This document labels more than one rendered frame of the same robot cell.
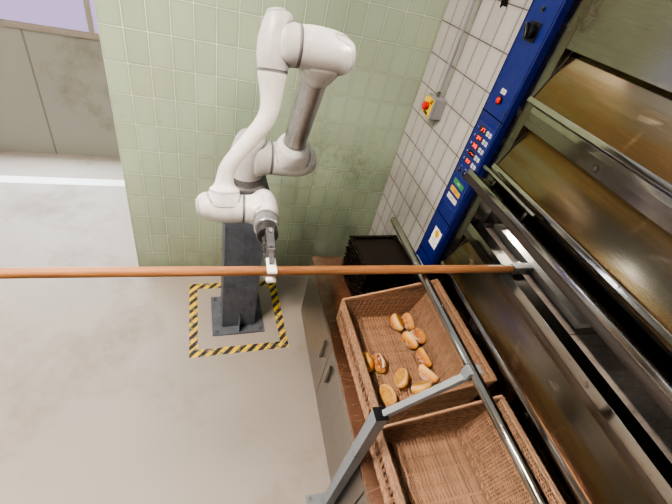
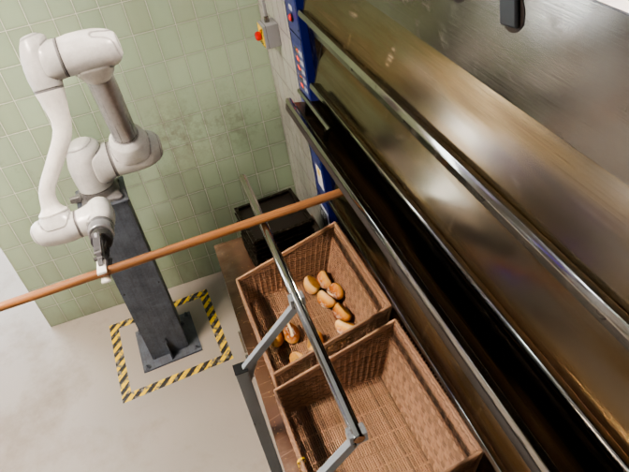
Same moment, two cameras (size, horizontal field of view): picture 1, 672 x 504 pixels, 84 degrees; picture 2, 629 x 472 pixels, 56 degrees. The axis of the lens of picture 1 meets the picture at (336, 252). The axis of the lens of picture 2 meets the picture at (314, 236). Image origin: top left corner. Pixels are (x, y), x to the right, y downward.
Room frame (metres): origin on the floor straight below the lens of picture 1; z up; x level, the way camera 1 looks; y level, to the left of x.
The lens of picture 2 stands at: (-0.52, -0.78, 2.39)
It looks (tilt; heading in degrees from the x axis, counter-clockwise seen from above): 39 degrees down; 10
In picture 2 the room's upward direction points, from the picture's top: 11 degrees counter-clockwise
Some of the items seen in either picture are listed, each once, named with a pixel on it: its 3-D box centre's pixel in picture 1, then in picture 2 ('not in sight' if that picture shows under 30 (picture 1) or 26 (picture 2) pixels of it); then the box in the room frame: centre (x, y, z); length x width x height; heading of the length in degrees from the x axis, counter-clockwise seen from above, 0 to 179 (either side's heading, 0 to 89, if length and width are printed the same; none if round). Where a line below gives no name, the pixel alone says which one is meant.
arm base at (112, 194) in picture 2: (242, 179); (95, 191); (1.54, 0.53, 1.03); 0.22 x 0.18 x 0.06; 116
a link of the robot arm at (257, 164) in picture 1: (250, 153); (89, 162); (1.56, 0.51, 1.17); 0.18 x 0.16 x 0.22; 113
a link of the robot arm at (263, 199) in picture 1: (261, 207); (96, 215); (1.15, 0.32, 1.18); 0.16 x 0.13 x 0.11; 22
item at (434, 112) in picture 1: (433, 106); (269, 33); (2.01, -0.28, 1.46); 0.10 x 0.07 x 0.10; 22
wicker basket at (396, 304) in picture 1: (406, 345); (310, 303); (1.09, -0.41, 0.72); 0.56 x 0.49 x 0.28; 24
